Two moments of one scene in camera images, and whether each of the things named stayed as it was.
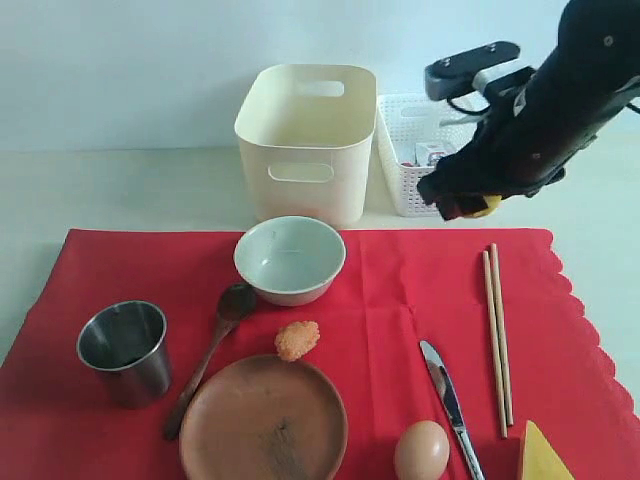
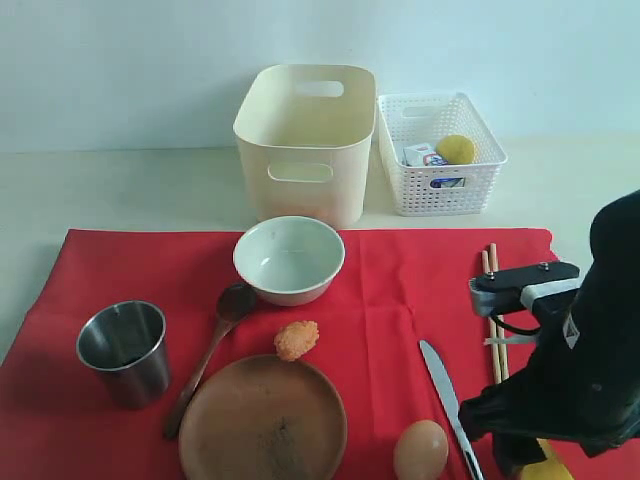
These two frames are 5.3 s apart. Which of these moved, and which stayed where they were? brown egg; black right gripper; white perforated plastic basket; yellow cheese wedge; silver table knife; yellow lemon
Moved: black right gripper; yellow lemon
Stayed: silver table knife; white perforated plastic basket; yellow cheese wedge; brown egg
